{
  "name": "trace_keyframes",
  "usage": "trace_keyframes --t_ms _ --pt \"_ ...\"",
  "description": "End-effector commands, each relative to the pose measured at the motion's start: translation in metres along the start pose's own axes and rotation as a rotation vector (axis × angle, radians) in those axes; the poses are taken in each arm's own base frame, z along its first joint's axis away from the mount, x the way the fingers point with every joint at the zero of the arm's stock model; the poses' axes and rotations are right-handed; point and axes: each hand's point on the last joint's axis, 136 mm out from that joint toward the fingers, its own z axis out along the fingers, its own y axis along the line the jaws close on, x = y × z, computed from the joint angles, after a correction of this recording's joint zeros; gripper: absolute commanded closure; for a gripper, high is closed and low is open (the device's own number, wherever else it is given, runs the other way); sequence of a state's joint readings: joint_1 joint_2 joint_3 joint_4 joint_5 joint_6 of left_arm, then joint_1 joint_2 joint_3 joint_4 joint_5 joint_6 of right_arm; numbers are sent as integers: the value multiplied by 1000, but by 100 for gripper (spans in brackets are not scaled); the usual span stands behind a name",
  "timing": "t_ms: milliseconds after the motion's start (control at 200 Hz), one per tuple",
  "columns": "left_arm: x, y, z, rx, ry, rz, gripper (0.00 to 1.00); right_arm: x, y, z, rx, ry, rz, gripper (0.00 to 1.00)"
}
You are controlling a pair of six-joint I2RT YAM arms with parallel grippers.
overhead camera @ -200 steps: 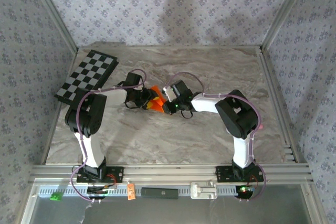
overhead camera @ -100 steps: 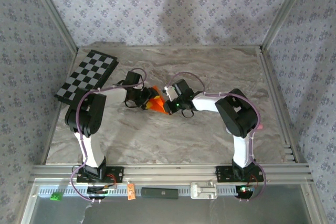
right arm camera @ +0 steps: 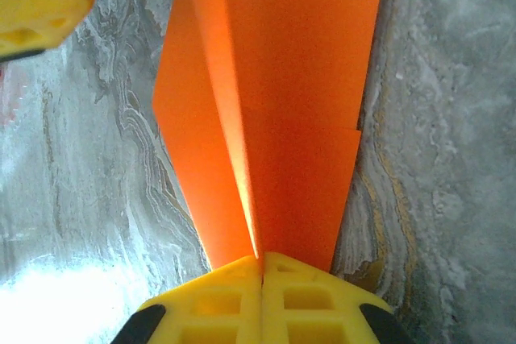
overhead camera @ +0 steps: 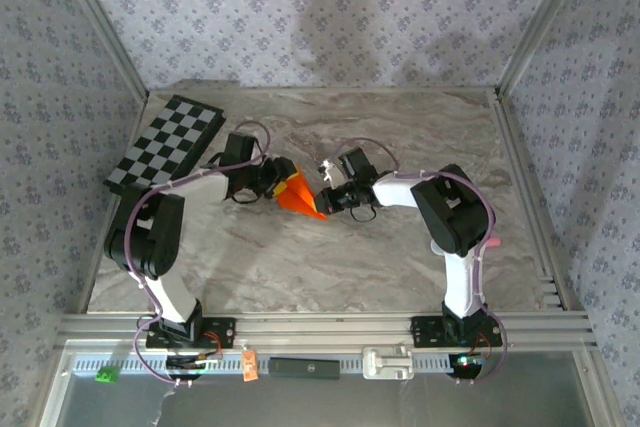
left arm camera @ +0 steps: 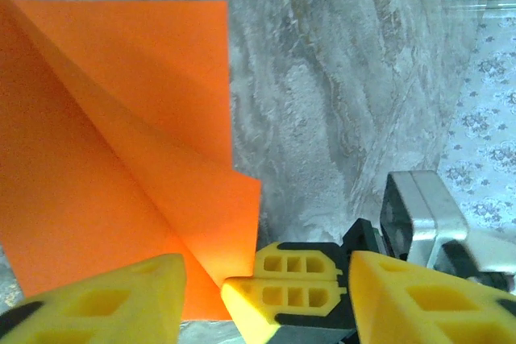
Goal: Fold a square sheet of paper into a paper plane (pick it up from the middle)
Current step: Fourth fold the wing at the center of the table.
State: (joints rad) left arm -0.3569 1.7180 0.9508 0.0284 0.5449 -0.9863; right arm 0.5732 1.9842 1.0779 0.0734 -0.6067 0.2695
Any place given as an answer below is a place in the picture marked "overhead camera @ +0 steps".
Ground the orange cloth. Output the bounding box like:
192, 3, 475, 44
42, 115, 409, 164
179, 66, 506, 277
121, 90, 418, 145
276, 165, 329, 221

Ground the pink toy microphone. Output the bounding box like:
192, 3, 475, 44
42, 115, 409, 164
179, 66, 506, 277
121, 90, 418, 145
430, 235, 501, 256

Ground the black and grey chessboard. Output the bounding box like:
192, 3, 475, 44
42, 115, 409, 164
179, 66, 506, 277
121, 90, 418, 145
103, 94, 227, 196

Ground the black bar device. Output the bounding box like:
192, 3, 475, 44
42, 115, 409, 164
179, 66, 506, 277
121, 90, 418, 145
267, 356, 341, 381

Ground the orange tag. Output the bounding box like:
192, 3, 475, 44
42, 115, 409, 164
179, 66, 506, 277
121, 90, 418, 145
241, 349, 260, 382

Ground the black right gripper cable loop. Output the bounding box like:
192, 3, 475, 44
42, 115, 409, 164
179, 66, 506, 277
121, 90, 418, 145
348, 204, 379, 224

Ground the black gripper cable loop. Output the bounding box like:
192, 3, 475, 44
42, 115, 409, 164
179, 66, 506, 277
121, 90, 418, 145
226, 185, 262, 206
348, 204, 379, 224

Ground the black left gripper cable loop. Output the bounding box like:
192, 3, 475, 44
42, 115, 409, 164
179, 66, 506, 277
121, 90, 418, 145
226, 185, 262, 206

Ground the aluminium frame cross rail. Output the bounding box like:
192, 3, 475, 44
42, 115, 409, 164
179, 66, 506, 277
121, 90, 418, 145
57, 311, 599, 353

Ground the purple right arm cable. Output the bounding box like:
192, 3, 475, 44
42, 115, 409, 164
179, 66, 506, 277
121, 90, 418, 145
335, 136, 510, 388

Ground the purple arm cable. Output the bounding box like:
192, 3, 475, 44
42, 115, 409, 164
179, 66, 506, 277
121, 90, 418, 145
335, 136, 510, 388
122, 120, 274, 388

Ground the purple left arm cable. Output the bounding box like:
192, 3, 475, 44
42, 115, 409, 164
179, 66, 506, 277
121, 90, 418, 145
122, 120, 274, 388

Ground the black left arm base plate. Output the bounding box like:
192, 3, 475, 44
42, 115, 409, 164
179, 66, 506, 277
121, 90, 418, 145
146, 315, 237, 350

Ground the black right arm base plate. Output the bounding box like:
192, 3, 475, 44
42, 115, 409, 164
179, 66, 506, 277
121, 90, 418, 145
409, 315, 504, 348

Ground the white plastic bracket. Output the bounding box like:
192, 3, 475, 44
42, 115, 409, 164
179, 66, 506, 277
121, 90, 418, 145
362, 345, 415, 381

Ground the aluminium table side rail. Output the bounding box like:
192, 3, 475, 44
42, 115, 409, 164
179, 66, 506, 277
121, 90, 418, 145
492, 89, 571, 311
77, 91, 151, 313

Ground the grey slotted cable tray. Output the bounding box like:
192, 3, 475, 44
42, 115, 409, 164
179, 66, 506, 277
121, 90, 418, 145
72, 352, 489, 377

